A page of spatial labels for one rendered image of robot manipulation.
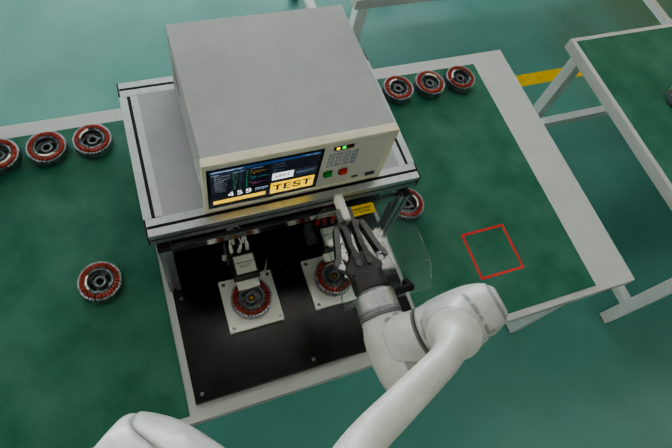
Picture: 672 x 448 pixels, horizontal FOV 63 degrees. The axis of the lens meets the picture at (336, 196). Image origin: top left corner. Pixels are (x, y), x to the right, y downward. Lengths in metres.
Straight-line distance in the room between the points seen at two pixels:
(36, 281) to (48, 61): 1.65
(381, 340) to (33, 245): 1.04
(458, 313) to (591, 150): 2.41
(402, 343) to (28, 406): 0.95
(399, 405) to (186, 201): 0.69
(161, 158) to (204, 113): 0.23
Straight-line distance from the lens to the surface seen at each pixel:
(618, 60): 2.63
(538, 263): 1.89
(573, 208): 2.06
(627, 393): 2.84
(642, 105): 2.53
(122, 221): 1.71
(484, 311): 1.04
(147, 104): 1.46
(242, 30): 1.34
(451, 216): 1.83
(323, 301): 1.57
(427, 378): 0.92
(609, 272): 2.01
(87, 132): 1.86
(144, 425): 0.68
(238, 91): 1.22
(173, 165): 1.36
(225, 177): 1.17
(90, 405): 1.57
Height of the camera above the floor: 2.27
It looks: 60 degrees down
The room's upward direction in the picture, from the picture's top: 19 degrees clockwise
